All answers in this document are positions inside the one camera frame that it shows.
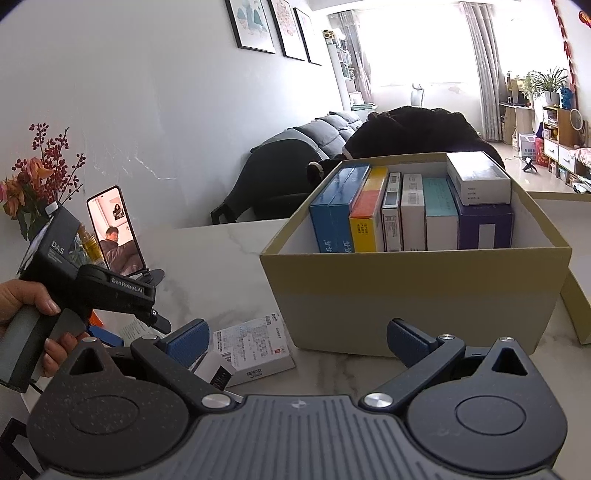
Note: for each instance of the tall white shelf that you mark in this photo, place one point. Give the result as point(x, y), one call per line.
point(344, 74)

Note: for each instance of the wooden computer desk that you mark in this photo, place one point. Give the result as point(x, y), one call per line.
point(517, 120)

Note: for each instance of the white marble desktop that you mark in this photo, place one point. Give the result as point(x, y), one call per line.
point(221, 258)

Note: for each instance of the white yellow-orange medicine box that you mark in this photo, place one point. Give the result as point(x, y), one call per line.
point(367, 221)

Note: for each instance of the grey patterned curtain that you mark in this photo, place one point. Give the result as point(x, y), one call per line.
point(482, 69)
point(355, 55)

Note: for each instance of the white medicine box red mark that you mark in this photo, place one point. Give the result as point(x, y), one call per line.
point(249, 344)

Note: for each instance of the artificial flower bouquet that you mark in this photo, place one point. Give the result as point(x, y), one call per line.
point(41, 184)

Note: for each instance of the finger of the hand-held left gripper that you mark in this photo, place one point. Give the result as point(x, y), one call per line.
point(157, 322)

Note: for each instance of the person's left hand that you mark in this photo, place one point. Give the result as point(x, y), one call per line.
point(23, 295)

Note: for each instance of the white box black label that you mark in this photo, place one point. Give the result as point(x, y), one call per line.
point(391, 221)

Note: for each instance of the framed blue landscape picture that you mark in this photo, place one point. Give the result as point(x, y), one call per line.
point(251, 23)

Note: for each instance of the purple medicine box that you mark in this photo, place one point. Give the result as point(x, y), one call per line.
point(480, 226)

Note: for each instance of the blue plush toy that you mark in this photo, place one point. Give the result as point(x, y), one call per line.
point(566, 98)

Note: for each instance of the small black tripod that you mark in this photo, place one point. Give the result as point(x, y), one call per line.
point(530, 165)

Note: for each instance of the wooden shelf cabinet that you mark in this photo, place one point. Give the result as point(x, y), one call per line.
point(561, 122)

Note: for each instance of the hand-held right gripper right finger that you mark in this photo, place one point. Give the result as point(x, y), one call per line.
point(408, 339)

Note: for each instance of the tan cardboard storage box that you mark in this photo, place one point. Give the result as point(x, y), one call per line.
point(392, 300)

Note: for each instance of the framed pink tree picture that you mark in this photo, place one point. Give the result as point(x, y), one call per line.
point(286, 27)

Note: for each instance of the framed pale abstract picture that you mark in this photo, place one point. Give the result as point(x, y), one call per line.
point(308, 37)

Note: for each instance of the white low cabinet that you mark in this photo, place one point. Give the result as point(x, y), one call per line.
point(561, 154)

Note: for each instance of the black fleece jacket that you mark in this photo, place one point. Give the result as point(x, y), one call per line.
point(415, 134)

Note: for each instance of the round grey phone stand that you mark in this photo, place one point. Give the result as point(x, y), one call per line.
point(154, 277)

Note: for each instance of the blue white medicine box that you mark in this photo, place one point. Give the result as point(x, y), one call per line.
point(341, 226)
point(319, 226)

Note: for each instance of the white box black end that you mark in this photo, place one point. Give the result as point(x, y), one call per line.
point(217, 374)

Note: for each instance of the smartphone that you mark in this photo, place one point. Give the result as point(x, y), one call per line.
point(115, 230)

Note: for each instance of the teal white medicine box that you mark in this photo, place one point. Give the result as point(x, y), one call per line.
point(441, 207)

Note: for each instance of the potted green plant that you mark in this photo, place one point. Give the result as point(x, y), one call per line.
point(549, 85)

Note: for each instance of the small white desk fan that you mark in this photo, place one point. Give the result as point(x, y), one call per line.
point(577, 119)

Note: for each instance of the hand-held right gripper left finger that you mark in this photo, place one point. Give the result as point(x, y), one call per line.
point(187, 339)

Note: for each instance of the white barcode medicine box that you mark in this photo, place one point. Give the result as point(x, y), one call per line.
point(413, 221)

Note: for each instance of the tan cardboard box lid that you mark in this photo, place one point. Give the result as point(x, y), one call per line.
point(579, 304)

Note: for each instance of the white office chair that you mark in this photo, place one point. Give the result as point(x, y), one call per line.
point(418, 94)

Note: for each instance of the small yellow bottle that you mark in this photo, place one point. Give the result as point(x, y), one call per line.
point(91, 247)

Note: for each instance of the white paper leaflet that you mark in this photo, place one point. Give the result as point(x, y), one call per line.
point(138, 330)

